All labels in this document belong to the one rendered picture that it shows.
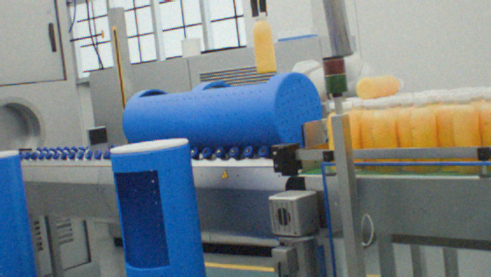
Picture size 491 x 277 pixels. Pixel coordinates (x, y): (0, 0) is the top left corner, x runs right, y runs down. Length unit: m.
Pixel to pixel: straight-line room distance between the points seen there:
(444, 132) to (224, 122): 0.87
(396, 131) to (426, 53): 3.22
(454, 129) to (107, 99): 3.85
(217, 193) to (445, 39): 3.00
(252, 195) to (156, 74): 2.68
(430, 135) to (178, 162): 0.88
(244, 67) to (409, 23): 1.47
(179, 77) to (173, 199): 2.60
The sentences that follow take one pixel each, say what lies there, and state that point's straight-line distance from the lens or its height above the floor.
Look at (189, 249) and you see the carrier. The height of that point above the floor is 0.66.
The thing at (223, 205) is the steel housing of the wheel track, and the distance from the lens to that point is 2.55.
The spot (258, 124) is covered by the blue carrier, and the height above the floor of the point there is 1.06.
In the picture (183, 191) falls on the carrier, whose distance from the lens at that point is 2.31.
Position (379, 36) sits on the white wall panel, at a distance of 5.35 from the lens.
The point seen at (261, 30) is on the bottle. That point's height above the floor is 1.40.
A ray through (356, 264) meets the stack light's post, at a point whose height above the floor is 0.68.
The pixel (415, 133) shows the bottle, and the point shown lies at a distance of 1.93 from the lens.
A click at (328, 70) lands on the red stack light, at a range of 1.80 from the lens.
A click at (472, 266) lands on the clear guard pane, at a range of 1.83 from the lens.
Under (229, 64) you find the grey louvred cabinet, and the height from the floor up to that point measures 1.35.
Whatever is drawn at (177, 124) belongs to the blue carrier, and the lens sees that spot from 2.63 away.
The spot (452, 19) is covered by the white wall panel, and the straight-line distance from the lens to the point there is 5.14.
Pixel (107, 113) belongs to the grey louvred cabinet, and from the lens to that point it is 5.38.
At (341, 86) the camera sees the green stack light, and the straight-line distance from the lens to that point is 1.79.
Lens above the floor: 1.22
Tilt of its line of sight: 3 degrees down
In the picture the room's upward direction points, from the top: 7 degrees counter-clockwise
